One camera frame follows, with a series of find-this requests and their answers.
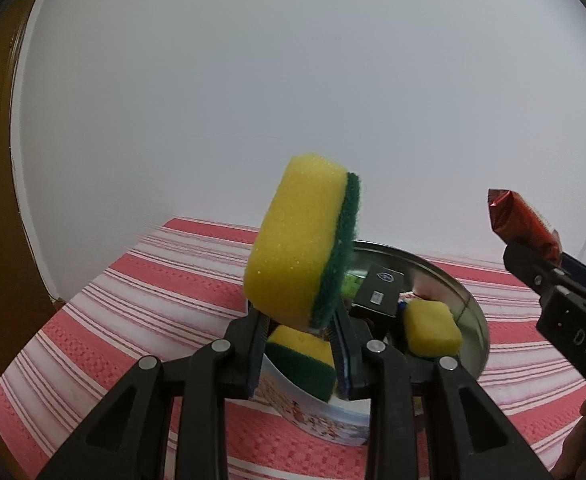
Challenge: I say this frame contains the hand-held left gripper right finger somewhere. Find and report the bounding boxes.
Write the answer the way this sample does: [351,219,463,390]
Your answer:
[330,302,554,480]

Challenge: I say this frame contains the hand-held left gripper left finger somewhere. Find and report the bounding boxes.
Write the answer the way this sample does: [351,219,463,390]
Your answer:
[35,305,274,480]

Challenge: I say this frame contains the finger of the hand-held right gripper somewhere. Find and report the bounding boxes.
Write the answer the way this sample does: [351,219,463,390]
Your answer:
[502,242,574,293]
[558,252,586,301]

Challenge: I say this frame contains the shiny red snack packet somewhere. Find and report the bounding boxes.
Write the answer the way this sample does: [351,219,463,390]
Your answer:
[487,188,564,263]

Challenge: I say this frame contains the round metal cookie tin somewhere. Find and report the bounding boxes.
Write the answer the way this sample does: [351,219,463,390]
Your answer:
[258,240,490,448]

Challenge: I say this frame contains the green white tissue pack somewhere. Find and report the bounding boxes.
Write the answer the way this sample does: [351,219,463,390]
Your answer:
[340,267,369,301]

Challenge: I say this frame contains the yellow sponge with green back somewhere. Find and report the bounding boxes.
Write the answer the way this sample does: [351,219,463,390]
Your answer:
[243,152,363,333]
[265,325,339,403]

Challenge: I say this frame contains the small black box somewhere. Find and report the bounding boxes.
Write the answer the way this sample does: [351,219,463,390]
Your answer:
[353,261,408,318]

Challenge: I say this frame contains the plain yellow sponge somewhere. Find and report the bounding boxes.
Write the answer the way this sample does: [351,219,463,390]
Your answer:
[403,300,463,358]

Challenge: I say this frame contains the red white striped tablecloth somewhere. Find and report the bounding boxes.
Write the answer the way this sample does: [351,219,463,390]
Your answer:
[0,217,586,480]

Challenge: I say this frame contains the brown wooden door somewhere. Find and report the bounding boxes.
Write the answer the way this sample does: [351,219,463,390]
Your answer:
[0,0,68,401]

